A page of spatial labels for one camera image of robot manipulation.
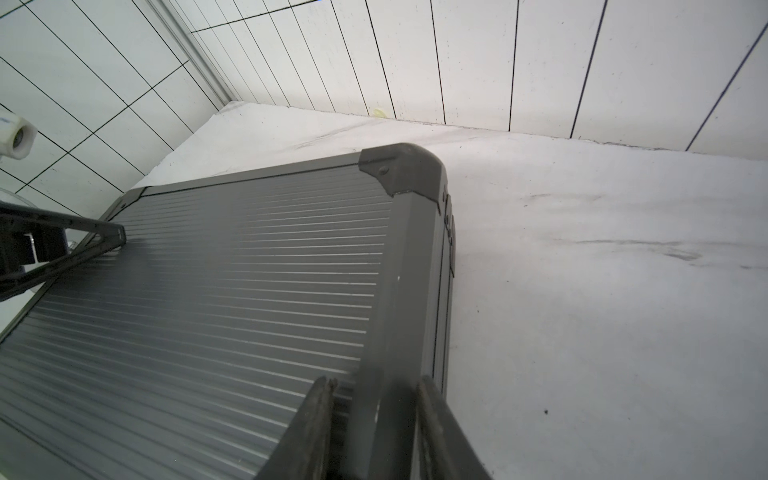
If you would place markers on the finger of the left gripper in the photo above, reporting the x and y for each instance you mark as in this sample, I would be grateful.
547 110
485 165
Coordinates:
35 249

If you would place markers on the chrome glass holder stand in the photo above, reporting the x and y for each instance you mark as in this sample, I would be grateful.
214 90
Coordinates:
17 135

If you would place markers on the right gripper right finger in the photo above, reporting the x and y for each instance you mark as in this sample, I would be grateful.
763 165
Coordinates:
444 450

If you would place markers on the black poker set case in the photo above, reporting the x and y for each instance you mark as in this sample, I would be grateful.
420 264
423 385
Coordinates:
187 352

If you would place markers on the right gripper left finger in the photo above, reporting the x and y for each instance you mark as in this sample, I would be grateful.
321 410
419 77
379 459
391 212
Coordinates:
303 451

